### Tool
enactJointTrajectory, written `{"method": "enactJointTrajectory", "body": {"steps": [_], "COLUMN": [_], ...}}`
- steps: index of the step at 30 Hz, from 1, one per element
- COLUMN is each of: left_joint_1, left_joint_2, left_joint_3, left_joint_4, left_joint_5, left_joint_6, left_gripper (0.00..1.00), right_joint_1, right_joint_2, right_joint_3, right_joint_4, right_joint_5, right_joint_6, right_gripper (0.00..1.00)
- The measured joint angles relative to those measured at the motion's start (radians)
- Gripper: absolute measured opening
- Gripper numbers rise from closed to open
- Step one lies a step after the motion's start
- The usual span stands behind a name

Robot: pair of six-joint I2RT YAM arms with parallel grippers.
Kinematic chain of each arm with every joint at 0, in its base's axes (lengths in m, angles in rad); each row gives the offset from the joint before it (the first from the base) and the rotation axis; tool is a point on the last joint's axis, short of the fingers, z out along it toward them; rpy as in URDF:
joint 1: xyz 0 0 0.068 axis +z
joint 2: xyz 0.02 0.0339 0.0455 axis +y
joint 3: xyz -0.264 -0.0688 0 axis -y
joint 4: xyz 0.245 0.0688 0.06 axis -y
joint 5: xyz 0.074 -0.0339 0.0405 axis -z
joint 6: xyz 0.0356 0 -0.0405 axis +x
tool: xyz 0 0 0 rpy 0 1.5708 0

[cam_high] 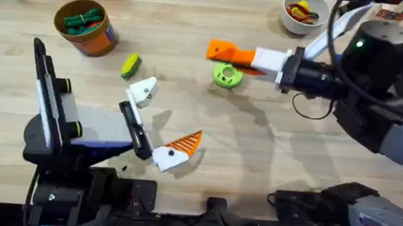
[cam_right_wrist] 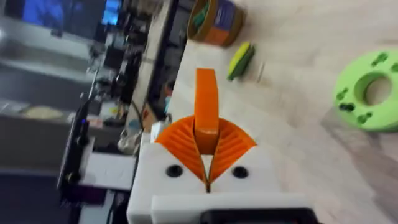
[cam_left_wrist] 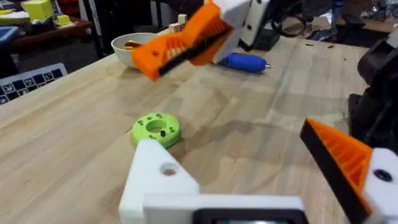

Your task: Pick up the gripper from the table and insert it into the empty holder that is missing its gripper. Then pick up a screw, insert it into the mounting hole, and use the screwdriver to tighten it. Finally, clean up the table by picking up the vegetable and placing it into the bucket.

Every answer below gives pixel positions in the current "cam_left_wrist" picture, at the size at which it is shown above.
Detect orange white left gripper right finger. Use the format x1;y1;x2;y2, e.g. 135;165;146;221
299;118;398;224

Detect bare white left gripper left finger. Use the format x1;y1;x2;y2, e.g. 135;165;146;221
119;139;200;224

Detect wooden toy blocks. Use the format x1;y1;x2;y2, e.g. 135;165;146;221
167;14;188;34

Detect green disc with holes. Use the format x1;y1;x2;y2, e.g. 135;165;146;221
130;112;182;149

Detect white tub with toys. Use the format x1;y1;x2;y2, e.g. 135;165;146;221
111;32;160;70

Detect blue bottle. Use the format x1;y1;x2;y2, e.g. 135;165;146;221
330;0;345;26

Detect small yellow block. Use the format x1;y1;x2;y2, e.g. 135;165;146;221
56;14;72;27

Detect brown wooden side table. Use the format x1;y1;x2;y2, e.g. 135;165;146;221
0;17;93;54

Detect board with black square markers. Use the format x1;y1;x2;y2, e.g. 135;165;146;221
0;63;68;106

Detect large yellow box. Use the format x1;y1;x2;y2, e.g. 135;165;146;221
24;0;55;21

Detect black cable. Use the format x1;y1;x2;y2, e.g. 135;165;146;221
271;11;313;39

